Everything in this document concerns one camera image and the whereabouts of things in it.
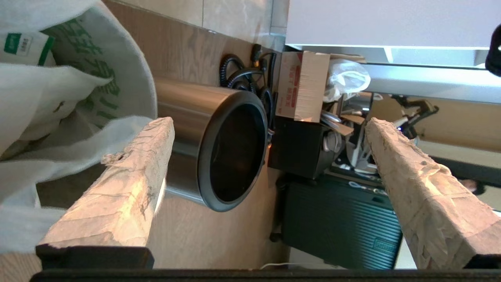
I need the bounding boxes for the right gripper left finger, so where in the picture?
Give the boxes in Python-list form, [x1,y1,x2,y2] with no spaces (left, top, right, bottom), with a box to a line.
[36,116,175,270]

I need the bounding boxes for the white table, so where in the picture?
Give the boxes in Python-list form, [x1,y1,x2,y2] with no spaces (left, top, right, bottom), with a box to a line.
[285,0,501,103]

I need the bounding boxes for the clear plastic bag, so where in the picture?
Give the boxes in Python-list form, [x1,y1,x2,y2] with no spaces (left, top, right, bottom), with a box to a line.
[323,59,371,103]

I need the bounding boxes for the black coiled cable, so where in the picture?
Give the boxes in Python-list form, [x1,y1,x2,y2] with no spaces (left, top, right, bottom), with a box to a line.
[220,44,278,130]

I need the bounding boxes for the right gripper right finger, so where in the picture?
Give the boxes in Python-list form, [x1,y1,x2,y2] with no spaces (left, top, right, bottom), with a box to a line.
[364,117,501,270]

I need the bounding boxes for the dark green ribbed suitcase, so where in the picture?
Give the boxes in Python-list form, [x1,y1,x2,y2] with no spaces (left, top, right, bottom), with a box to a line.
[270,175,404,271]

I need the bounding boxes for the black box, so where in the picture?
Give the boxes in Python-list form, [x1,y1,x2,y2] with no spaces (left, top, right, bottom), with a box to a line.
[268,117,346,180]

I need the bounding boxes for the white trash bag green print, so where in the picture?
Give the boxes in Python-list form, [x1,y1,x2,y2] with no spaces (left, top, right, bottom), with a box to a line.
[0,0,158,254]

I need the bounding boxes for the steel trash bin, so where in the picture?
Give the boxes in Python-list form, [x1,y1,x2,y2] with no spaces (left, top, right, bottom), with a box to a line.
[155,77,269,213]

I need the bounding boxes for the cardboard box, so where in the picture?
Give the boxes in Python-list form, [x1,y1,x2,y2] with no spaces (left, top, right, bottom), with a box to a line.
[275,51,367,123]

